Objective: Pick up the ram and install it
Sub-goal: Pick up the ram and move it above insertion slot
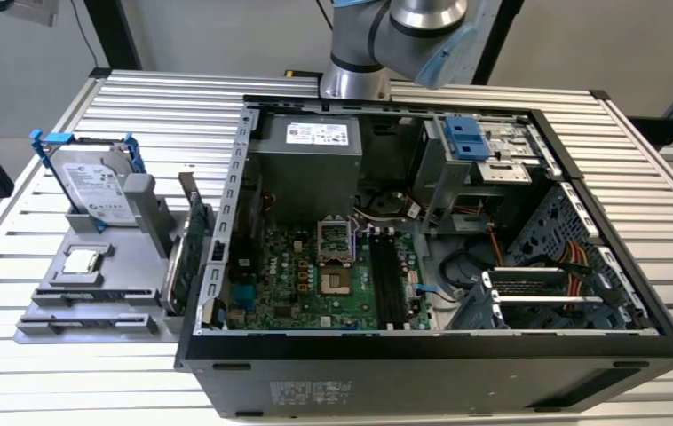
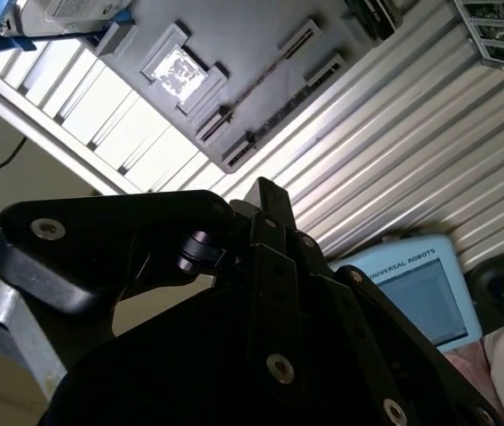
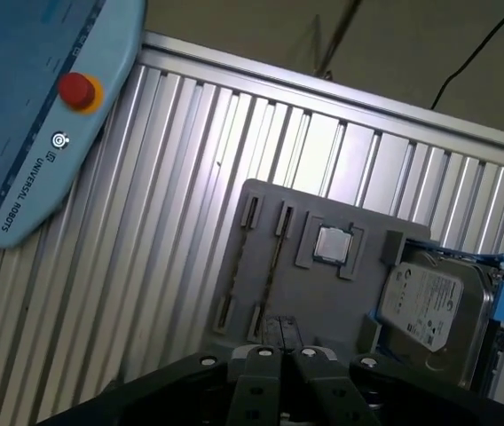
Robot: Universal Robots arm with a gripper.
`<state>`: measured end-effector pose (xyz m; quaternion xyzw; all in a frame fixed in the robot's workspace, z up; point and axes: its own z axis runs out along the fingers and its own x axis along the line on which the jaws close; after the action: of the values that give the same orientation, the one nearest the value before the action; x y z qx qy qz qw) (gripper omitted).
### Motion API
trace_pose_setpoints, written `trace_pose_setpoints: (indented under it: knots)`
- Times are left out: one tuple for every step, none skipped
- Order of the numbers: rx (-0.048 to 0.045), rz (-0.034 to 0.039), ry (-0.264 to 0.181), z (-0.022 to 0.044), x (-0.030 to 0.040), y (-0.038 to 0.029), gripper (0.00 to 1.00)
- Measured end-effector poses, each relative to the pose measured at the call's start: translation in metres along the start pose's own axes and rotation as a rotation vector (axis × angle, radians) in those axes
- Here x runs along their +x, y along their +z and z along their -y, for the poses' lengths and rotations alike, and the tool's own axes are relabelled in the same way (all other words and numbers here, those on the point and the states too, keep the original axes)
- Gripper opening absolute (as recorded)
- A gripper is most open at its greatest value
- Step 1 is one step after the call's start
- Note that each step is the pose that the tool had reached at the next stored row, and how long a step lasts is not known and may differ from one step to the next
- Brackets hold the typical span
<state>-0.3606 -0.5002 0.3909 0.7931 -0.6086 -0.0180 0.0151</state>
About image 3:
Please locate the grey plastic parts rack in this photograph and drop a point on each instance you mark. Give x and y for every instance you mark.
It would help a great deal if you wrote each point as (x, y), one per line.
(309, 293)

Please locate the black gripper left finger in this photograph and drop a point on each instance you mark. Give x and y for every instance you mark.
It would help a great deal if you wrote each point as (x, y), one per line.
(256, 390)

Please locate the hard disk in blue carrier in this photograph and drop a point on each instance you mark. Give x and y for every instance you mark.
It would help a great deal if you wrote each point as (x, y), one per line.
(429, 306)

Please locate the silver CPU chip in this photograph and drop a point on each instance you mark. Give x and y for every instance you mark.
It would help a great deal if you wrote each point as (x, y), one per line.
(334, 245)

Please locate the pale blue teach pendant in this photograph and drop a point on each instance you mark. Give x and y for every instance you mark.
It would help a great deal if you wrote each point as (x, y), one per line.
(12, 111)

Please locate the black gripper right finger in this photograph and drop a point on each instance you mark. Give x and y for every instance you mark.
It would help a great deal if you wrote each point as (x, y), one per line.
(318, 390)

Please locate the long thin RAM stick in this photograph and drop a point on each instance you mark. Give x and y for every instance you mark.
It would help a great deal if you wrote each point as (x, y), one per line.
(271, 266)
(236, 266)

